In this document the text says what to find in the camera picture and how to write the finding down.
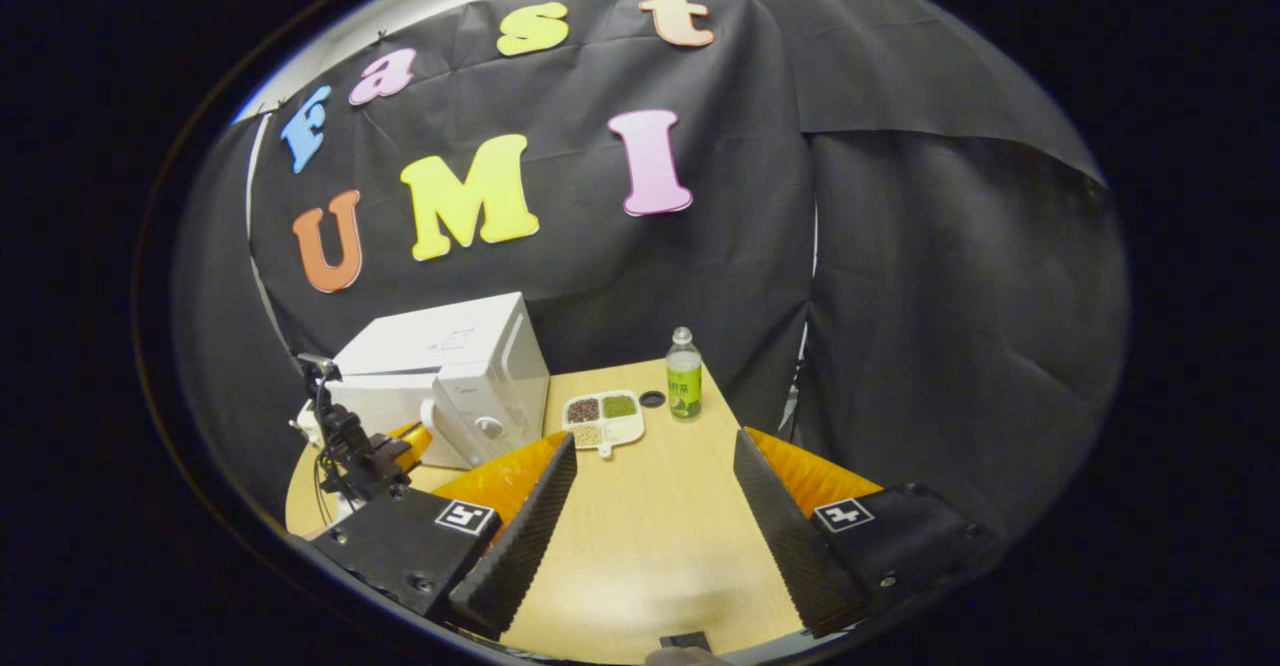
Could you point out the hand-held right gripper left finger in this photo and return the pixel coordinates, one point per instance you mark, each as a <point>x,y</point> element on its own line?
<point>530,516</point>

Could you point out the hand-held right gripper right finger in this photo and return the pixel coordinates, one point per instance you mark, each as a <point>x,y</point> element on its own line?
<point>780,526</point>

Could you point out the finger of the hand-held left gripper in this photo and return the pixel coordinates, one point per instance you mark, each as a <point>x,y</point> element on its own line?
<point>415,446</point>

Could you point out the white microwave oven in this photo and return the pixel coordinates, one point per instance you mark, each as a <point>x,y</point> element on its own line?
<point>440,336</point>

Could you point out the white toaster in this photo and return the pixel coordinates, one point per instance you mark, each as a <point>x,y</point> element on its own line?
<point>307,424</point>

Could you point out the white divided bean tray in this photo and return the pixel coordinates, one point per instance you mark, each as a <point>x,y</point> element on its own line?
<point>603,416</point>

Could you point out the small black round lid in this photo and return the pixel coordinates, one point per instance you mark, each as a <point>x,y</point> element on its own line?
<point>652,399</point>

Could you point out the green label drink bottle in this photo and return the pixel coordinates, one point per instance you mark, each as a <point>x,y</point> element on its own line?
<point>684,386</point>

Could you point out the black backdrop cloth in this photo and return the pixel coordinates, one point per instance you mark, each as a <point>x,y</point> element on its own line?
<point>900,296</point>

